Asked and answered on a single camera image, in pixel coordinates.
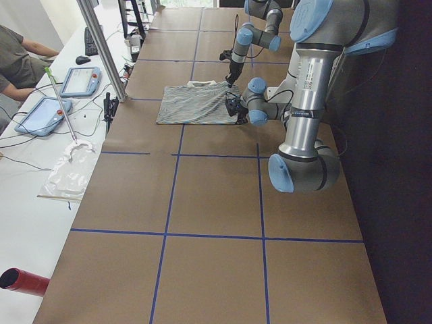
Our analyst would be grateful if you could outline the near blue teach pendant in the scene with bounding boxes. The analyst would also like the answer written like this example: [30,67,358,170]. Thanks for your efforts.
[14,97,63,136]

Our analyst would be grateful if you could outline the seated person in grey shirt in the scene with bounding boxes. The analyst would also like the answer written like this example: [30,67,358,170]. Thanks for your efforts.
[1,26,59,102]

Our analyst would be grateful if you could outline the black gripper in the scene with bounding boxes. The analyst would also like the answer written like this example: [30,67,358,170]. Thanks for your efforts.
[219,49,244,88]
[225,96,248,125]

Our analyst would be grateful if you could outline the blue white striped polo shirt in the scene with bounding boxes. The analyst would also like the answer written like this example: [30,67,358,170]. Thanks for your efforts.
[156,81,240,125]

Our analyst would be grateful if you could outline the black computer mouse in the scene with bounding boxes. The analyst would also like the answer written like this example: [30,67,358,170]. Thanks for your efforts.
[75,55,91,65]

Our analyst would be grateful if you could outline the red cylinder tube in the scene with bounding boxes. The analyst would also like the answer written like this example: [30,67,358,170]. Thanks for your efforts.
[1,268,50,297]

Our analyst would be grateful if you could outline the black handheld tool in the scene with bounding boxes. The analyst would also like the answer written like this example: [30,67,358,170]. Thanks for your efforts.
[103,92,119,135]

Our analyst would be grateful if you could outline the clear plastic bag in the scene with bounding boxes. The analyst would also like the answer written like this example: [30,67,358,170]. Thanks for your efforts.
[37,140,101,201]

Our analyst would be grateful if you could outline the black keyboard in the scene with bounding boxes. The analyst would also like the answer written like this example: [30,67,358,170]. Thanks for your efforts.
[84,27,99,56]

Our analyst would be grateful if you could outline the blue teach pendant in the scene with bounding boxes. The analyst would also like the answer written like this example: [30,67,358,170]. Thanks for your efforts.
[14,97,63,136]
[59,67,101,98]

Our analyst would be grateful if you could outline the aluminium frame post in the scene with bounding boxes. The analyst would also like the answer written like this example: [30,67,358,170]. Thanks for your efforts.
[77,0,127,103]

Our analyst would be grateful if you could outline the far blue teach pendant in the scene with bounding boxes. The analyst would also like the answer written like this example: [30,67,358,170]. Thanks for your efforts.
[59,67,101,98]

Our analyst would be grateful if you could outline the metal reacher grabber tool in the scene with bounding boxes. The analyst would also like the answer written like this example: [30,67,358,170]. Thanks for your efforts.
[45,67,95,163]

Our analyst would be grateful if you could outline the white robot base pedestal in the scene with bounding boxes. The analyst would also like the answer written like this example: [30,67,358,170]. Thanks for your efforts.
[267,45,300,103]

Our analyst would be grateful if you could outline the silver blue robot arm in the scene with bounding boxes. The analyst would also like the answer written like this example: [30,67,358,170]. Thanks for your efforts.
[219,1,283,88]
[225,0,399,193]

